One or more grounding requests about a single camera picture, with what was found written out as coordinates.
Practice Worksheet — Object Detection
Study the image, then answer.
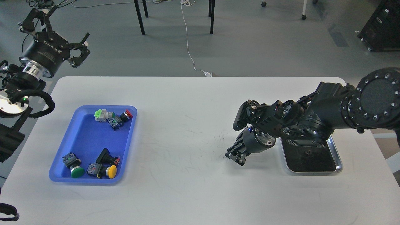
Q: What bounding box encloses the silver metal tray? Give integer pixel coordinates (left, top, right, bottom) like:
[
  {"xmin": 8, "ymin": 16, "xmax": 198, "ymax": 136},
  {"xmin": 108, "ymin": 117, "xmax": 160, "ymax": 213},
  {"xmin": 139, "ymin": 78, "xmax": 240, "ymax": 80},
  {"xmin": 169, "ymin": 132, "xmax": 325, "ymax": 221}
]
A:
[{"xmin": 280, "ymin": 136, "xmax": 343, "ymax": 175}]

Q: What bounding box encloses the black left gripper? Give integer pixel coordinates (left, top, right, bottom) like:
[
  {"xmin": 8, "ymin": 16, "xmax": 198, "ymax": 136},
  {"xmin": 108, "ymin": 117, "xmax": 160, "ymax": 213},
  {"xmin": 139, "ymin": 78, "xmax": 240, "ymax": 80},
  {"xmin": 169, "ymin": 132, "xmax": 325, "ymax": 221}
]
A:
[{"xmin": 18, "ymin": 5, "xmax": 91, "ymax": 78}]

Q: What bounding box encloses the yellow push button switch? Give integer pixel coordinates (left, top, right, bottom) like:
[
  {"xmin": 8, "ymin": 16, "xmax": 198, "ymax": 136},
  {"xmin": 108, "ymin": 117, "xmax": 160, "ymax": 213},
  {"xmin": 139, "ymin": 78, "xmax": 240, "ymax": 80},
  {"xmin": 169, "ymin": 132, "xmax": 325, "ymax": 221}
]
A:
[{"xmin": 86, "ymin": 163, "xmax": 117, "ymax": 178}]

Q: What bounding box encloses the white power cable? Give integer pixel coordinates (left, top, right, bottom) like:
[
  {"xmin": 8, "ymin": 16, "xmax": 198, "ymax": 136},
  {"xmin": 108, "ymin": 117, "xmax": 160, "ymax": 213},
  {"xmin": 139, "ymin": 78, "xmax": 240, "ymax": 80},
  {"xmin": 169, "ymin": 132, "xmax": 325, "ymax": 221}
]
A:
[{"xmin": 181, "ymin": 0, "xmax": 213, "ymax": 77}]

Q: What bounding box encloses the black equipment case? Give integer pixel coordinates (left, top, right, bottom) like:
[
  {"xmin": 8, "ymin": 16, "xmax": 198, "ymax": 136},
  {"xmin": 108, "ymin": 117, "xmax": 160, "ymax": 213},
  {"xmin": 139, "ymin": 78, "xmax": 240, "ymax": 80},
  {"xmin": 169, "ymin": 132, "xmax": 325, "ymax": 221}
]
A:
[{"xmin": 357, "ymin": 0, "xmax": 400, "ymax": 52}]

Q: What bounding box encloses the black selector switch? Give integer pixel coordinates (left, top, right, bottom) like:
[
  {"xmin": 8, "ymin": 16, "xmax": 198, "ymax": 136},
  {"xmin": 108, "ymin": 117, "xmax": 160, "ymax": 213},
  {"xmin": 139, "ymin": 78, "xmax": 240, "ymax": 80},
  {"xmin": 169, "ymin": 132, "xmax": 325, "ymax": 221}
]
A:
[{"xmin": 96, "ymin": 148, "xmax": 121, "ymax": 166}]

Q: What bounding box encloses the red push button switch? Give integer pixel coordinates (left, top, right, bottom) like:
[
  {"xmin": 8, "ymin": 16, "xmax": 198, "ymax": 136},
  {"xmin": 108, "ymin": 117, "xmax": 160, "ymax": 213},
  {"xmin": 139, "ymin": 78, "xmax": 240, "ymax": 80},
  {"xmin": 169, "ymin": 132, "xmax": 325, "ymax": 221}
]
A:
[{"xmin": 119, "ymin": 109, "xmax": 133, "ymax": 123}]

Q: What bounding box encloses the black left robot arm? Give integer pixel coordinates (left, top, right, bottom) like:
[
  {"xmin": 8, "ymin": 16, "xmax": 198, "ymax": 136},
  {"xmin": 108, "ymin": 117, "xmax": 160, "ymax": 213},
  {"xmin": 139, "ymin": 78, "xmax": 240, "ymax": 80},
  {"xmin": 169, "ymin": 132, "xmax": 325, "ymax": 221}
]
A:
[{"xmin": 0, "ymin": 6, "xmax": 90, "ymax": 163}]

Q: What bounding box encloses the light green push button switch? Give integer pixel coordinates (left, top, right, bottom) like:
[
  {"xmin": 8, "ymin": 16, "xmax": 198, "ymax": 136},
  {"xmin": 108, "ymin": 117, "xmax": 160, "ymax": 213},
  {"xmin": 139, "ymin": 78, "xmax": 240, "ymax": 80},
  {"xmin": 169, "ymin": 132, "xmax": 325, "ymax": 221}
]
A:
[{"xmin": 94, "ymin": 109, "xmax": 115, "ymax": 122}]

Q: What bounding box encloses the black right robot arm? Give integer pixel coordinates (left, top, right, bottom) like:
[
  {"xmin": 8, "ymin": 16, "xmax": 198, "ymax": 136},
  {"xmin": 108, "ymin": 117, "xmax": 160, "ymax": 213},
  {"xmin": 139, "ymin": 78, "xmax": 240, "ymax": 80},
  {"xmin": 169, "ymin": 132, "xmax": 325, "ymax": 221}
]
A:
[{"xmin": 225, "ymin": 67, "xmax": 400, "ymax": 166}]

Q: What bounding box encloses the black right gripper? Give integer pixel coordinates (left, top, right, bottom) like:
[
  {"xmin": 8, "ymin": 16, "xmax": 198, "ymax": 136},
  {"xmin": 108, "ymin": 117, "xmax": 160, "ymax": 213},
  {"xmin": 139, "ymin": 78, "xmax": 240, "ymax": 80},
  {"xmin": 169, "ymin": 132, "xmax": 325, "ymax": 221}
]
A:
[{"xmin": 225, "ymin": 127, "xmax": 276, "ymax": 166}]

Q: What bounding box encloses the blue plastic tray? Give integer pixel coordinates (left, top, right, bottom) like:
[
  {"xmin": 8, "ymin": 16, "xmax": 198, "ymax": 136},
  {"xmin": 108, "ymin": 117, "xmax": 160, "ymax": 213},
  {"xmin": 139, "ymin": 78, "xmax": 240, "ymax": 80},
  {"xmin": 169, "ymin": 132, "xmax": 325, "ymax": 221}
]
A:
[{"xmin": 49, "ymin": 104, "xmax": 138, "ymax": 185}]

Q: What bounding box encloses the black table leg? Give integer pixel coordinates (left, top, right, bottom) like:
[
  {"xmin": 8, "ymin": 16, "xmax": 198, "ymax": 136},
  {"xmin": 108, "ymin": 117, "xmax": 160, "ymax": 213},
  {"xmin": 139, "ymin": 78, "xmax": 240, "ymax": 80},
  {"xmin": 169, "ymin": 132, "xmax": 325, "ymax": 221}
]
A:
[
  {"xmin": 208, "ymin": 0, "xmax": 215, "ymax": 35},
  {"xmin": 134, "ymin": 0, "xmax": 149, "ymax": 36}
]

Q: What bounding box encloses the white chair caster leg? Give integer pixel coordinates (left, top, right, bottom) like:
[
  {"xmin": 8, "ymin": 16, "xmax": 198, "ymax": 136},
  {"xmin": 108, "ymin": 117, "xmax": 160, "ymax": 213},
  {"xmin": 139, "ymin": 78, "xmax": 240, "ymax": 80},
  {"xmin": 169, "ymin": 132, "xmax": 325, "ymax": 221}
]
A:
[{"xmin": 261, "ymin": 0, "xmax": 319, "ymax": 20}]

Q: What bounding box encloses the black table leg left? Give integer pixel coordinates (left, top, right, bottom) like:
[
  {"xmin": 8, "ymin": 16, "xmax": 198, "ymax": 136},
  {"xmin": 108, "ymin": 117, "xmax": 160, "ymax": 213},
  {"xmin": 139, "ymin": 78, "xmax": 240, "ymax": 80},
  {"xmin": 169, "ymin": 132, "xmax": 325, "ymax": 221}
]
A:
[{"xmin": 134, "ymin": 0, "xmax": 149, "ymax": 36}]

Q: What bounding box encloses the black table leg right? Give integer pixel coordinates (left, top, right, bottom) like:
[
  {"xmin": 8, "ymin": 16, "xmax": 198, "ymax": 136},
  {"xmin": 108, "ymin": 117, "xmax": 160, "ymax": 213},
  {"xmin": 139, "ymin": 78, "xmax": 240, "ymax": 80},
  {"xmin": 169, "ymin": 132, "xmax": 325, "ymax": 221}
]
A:
[{"xmin": 208, "ymin": 0, "xmax": 215, "ymax": 35}]

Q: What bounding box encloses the black contact block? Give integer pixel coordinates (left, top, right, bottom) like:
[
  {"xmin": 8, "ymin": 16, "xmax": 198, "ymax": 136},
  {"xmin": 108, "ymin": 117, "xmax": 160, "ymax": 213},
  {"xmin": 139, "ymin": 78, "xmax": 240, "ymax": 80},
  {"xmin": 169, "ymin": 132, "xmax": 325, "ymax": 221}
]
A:
[{"xmin": 107, "ymin": 116, "xmax": 124, "ymax": 131}]

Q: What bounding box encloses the green mushroom push button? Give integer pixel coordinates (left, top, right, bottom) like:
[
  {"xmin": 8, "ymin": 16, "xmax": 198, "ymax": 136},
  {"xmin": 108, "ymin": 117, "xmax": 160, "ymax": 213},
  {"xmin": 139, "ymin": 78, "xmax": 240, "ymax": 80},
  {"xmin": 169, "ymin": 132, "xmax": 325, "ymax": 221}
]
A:
[{"xmin": 62, "ymin": 152, "xmax": 85, "ymax": 178}]

